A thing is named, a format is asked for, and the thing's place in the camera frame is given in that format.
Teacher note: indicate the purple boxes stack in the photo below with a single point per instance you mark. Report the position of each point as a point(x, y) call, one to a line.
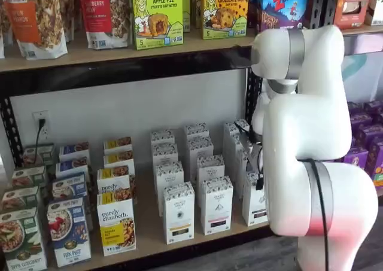
point(363, 45)

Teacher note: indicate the black metal shelf frame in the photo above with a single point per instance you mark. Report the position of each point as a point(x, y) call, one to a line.
point(149, 66)

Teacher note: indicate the purple Zbar box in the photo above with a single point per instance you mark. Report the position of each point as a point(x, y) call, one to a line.
point(281, 7)

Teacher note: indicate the brown granola bag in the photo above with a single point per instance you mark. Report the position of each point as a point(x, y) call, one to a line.
point(69, 10)

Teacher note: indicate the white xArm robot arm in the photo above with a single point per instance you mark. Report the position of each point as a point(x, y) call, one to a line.
point(314, 133)

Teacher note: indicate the yellow white granola box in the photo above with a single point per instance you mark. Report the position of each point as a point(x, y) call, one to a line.
point(118, 158)
point(118, 144)
point(115, 179)
point(116, 223)

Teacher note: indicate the green apple cereal box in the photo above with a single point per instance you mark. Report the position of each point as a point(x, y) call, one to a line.
point(21, 241)
point(18, 197)
point(30, 176)
point(40, 155)

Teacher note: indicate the white box pink strip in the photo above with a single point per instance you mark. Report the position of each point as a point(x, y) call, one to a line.
point(201, 148)
point(211, 167)
point(196, 130)
point(217, 206)

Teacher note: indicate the green Bobos apple pie box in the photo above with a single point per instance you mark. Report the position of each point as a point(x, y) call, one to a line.
point(186, 7)
point(157, 16)

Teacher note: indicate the purple snack box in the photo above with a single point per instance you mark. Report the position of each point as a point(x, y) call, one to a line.
point(355, 107)
point(376, 152)
point(356, 161)
point(373, 107)
point(369, 135)
point(360, 120)

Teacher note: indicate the orange green snack box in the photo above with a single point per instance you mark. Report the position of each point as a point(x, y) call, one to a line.
point(379, 178)

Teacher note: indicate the red label granola bag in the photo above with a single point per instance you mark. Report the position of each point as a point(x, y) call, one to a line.
point(104, 13)

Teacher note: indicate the white snack box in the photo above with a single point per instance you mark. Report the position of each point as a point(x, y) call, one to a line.
point(377, 4)

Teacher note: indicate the orange label granola bag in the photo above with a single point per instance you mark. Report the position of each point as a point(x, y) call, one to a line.
point(36, 19)

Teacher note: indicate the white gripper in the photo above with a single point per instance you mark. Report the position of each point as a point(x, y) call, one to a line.
point(255, 157)

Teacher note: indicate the blue flax cereal box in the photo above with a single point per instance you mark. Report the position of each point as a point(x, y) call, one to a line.
point(70, 232)
point(73, 166)
point(68, 185)
point(74, 150)

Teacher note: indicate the white box green strip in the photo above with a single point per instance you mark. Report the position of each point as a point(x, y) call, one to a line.
point(236, 142)
point(230, 129)
point(241, 163)
point(252, 205)

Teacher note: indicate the yellow Bobos peanut butter box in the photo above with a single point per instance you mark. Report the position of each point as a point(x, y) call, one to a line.
point(226, 10)

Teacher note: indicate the white wall outlet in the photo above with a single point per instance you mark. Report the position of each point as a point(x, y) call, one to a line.
point(37, 117)

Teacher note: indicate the white box yellow strip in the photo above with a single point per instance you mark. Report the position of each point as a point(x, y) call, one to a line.
point(169, 175)
point(162, 136)
point(164, 152)
point(179, 214)

